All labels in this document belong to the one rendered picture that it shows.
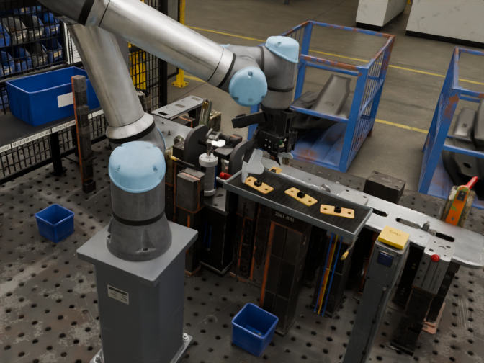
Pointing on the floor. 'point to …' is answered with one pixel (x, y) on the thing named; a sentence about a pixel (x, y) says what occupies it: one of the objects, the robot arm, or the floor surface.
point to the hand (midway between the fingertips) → (260, 173)
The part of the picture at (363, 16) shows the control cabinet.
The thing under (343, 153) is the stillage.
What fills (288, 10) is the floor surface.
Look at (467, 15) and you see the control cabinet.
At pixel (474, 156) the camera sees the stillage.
